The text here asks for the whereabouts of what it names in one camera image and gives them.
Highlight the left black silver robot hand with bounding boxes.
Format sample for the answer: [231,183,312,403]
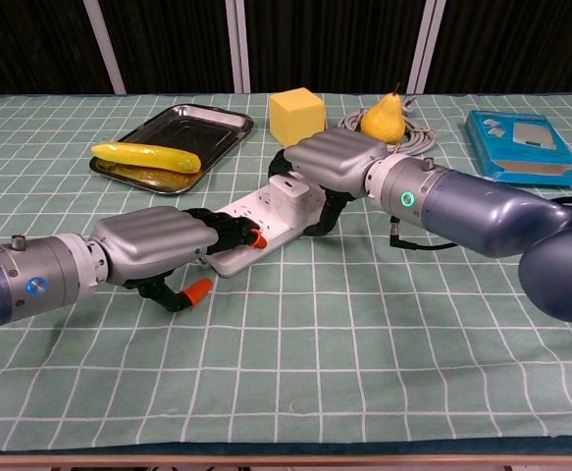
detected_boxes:
[90,205,267,314]

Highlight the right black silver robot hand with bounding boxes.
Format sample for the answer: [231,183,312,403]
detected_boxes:
[267,128,390,236]

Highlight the white charger plug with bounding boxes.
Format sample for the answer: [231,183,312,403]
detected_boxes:
[268,175,324,222]

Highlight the white power strip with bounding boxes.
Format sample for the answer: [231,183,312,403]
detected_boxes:
[205,171,326,279]

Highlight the yellow foam cube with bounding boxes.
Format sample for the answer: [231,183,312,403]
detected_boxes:
[269,86,327,147]

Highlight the yellow pear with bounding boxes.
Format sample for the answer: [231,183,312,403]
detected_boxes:
[360,82,407,145]

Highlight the yellow banana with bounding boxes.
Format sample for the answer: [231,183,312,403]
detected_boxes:
[91,141,202,174]

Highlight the blue kitchen scale box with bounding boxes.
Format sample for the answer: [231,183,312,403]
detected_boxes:
[464,109,572,187]

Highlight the green grid tablecloth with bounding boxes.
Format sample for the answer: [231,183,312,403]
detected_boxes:
[0,91,572,453]

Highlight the grey cable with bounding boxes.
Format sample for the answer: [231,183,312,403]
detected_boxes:
[337,95,439,158]

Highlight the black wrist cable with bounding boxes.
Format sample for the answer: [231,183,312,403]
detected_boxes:
[388,220,474,252]

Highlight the white partition frame post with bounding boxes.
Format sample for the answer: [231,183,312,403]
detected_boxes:
[405,0,442,94]
[224,0,252,93]
[82,0,128,94]

